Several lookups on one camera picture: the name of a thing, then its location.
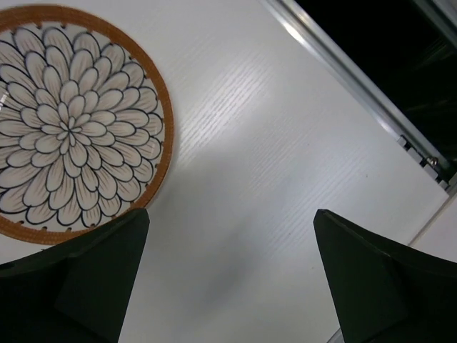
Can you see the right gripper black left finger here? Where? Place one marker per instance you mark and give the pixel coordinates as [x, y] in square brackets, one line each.
[75, 291]

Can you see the aluminium table edge rail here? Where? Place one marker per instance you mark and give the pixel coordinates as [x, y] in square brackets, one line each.
[398, 58]

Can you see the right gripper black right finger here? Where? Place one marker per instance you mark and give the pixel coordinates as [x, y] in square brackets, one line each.
[384, 291]

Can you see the flower pattern brown-rimmed plate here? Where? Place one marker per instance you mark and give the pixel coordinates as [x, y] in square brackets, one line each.
[87, 126]

